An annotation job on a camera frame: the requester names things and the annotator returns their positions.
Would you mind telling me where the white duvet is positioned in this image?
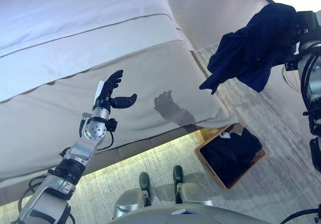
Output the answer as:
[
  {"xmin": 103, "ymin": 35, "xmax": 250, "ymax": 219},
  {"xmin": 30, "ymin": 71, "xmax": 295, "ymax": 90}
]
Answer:
[{"xmin": 0, "ymin": 0, "xmax": 195, "ymax": 102}]

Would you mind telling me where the beige upholstered bed frame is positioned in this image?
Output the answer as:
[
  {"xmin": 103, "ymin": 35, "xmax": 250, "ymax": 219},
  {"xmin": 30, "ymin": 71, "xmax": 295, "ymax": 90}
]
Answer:
[{"xmin": 0, "ymin": 125, "xmax": 202, "ymax": 207}]

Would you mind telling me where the wooden woven basket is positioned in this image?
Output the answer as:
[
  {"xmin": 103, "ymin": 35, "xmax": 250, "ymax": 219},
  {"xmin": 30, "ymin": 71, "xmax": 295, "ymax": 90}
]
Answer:
[{"xmin": 194, "ymin": 123, "xmax": 267, "ymax": 191}]

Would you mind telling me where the silver right robot leg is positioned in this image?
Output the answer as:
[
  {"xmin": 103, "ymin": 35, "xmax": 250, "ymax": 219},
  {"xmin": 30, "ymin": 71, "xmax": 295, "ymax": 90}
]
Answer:
[{"xmin": 172, "ymin": 165, "xmax": 214, "ymax": 206}]

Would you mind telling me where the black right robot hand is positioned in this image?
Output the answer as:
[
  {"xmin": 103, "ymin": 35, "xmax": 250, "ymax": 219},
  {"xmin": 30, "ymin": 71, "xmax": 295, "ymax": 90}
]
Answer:
[{"xmin": 292, "ymin": 10, "xmax": 321, "ymax": 44}]

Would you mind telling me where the grey robot torso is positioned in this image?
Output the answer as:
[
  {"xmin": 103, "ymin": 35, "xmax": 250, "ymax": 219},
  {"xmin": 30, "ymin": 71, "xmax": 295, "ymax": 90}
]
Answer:
[{"xmin": 107, "ymin": 203, "xmax": 272, "ymax": 224}]

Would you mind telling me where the grey striped rug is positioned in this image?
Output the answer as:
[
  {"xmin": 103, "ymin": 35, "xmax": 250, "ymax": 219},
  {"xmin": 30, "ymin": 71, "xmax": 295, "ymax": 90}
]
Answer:
[{"xmin": 0, "ymin": 43, "xmax": 321, "ymax": 224}]

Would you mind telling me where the silver robot leg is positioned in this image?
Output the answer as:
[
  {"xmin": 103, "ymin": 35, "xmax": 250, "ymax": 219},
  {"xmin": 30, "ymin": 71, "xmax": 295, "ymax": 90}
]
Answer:
[
  {"xmin": 172, "ymin": 165, "xmax": 214, "ymax": 206},
  {"xmin": 112, "ymin": 172, "xmax": 153, "ymax": 218}
]

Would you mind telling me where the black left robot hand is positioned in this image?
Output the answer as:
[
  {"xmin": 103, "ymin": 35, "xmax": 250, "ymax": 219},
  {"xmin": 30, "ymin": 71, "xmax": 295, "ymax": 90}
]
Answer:
[{"xmin": 92, "ymin": 69, "xmax": 138, "ymax": 111}]

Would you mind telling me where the small beige irregular mat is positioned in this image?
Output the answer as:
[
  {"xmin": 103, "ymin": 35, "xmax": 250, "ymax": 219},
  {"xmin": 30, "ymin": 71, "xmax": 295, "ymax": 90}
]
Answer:
[{"xmin": 282, "ymin": 64, "xmax": 303, "ymax": 90}]

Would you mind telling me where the black garment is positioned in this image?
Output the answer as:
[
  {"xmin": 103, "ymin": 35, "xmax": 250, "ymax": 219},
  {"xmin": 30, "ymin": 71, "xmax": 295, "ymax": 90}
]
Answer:
[{"xmin": 200, "ymin": 127, "xmax": 263, "ymax": 187}]

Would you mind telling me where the large bed grey cover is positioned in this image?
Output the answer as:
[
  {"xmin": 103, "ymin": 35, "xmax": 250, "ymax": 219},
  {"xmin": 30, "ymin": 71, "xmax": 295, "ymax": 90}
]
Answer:
[{"xmin": 0, "ymin": 40, "xmax": 231, "ymax": 182}]

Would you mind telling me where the silver left robot leg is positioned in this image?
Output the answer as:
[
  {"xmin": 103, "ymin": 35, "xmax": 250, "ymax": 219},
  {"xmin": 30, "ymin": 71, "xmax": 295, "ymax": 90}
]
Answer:
[{"xmin": 112, "ymin": 172, "xmax": 153, "ymax": 218}]

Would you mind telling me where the navy blue garment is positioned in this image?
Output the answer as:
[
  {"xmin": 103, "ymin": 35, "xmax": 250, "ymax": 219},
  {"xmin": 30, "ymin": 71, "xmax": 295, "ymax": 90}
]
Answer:
[{"xmin": 199, "ymin": 3, "xmax": 298, "ymax": 95}]

